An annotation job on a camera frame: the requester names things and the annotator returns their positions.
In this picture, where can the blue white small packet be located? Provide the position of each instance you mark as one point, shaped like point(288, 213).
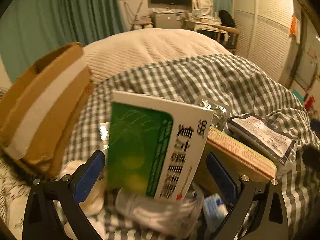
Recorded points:
point(212, 205)

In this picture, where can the white cat-shaped toy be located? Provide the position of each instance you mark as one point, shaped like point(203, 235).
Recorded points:
point(96, 201)

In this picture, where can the clear jar of floss picks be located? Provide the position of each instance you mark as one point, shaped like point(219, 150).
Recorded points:
point(155, 210)

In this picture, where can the white dressing table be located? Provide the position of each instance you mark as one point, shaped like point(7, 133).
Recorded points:
point(200, 26)

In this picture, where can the white louvred wardrobe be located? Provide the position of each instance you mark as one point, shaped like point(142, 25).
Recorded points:
point(265, 25)

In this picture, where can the dark blue labelled packet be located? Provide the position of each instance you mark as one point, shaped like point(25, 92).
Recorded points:
point(250, 135)

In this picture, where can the wooden chair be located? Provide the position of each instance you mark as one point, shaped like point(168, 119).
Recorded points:
point(231, 31)

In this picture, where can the cream textured pillow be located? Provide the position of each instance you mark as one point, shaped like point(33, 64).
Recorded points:
point(150, 47)

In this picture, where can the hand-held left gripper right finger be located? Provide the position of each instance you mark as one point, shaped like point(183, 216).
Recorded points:
point(220, 176)

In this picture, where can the taped cardboard box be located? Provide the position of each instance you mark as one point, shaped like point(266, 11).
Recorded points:
point(37, 100)

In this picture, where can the orange hanging cloth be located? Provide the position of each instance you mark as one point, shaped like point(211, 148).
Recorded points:
point(293, 26)

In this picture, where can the grey small cabinet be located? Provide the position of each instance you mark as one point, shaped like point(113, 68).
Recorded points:
point(167, 21)

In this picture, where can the beige flat box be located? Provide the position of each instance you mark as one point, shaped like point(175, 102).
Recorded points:
point(237, 160)

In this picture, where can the black bag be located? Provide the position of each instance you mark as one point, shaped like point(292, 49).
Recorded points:
point(227, 18)

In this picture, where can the silver foil blister pack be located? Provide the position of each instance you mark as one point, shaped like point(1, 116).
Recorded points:
point(218, 112)

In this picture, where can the white drying rack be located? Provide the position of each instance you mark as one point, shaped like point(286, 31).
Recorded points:
point(137, 17)

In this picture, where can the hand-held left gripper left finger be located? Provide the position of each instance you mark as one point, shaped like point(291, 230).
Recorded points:
point(90, 176)

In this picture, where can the green white medicine box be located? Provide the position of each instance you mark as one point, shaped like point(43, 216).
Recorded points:
point(155, 140)

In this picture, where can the white oval mirror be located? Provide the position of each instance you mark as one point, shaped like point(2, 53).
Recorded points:
point(203, 1)

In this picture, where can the grey white checked blanket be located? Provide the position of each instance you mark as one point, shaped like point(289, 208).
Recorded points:
point(200, 80)

